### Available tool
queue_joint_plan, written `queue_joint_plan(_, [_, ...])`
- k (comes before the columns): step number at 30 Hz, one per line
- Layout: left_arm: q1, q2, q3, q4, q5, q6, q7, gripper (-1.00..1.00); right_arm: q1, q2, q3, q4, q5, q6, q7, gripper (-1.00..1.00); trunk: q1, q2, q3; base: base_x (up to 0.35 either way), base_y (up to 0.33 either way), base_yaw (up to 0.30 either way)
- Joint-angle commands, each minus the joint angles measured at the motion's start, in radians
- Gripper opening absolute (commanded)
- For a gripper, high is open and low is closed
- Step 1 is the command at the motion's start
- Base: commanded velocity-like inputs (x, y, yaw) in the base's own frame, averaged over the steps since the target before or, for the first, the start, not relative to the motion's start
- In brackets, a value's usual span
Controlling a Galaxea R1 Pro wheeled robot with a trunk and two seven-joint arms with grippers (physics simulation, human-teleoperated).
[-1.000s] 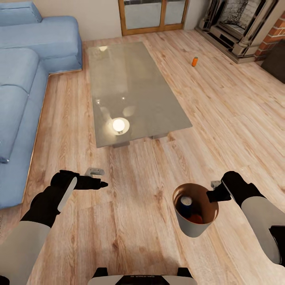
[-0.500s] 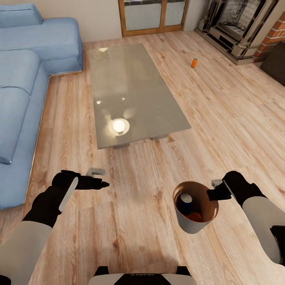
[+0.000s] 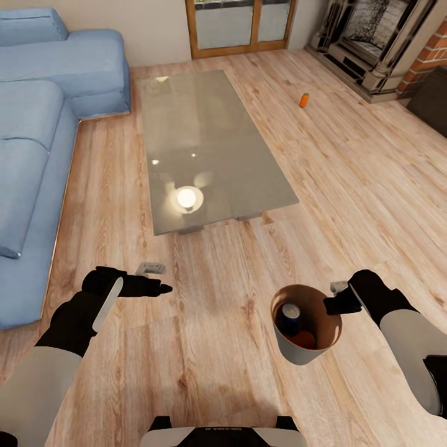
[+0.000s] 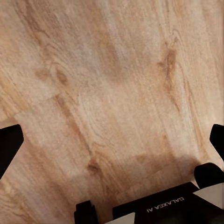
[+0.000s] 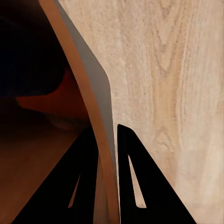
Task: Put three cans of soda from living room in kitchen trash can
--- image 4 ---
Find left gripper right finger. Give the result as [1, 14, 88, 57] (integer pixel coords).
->
[210, 124, 224, 161]

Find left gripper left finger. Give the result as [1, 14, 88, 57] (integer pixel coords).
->
[0, 124, 24, 179]

